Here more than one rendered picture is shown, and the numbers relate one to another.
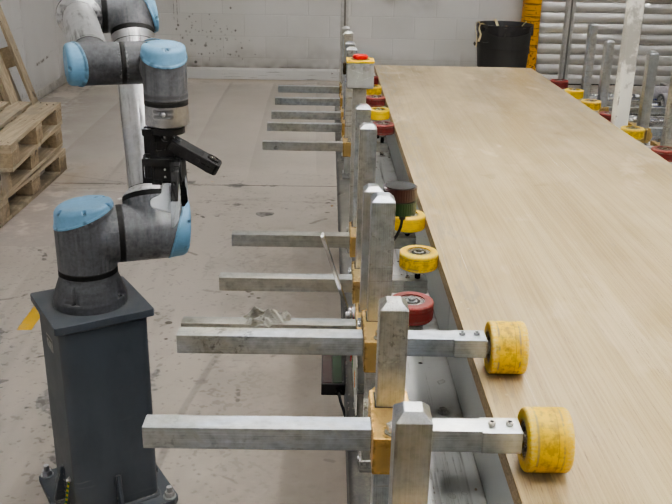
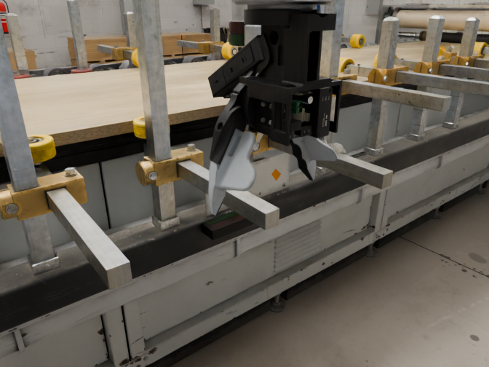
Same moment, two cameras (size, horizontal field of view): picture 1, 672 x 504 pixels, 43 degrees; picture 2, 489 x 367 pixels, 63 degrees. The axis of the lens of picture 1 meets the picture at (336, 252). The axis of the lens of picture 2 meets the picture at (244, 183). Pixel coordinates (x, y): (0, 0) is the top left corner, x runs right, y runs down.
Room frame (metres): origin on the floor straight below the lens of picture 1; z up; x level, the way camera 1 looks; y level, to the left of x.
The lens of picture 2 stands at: (2.02, 0.66, 1.14)
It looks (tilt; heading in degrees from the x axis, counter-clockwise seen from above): 24 degrees down; 233
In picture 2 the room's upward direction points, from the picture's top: straight up
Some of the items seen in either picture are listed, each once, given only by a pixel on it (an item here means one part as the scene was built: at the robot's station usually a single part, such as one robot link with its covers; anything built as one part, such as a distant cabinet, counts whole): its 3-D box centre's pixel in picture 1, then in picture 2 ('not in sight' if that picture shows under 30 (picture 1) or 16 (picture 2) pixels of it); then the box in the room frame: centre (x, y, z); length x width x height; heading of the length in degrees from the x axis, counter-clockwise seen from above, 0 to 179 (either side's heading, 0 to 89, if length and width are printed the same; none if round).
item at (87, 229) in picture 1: (88, 233); not in sight; (2.06, 0.63, 0.79); 0.17 x 0.15 x 0.18; 109
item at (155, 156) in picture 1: (165, 154); (284, 76); (1.75, 0.36, 1.08); 0.09 x 0.08 x 0.12; 92
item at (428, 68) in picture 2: not in sight; (431, 68); (0.68, -0.08, 0.95); 0.14 x 0.06 x 0.05; 1
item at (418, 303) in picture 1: (410, 326); not in sight; (1.41, -0.14, 0.85); 0.08 x 0.08 x 0.11
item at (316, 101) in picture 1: (325, 102); not in sight; (3.66, 0.06, 0.83); 0.44 x 0.03 x 0.04; 91
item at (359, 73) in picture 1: (359, 74); not in sight; (2.21, -0.05, 1.18); 0.07 x 0.07 x 0.08; 1
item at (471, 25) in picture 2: not in sight; (458, 86); (0.45, -0.08, 0.86); 0.04 x 0.04 x 0.48; 1
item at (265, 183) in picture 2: (353, 358); (250, 182); (1.48, -0.04, 0.75); 0.26 x 0.01 x 0.10; 1
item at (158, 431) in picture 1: (347, 432); (407, 76); (0.91, -0.02, 0.95); 0.50 x 0.04 x 0.04; 91
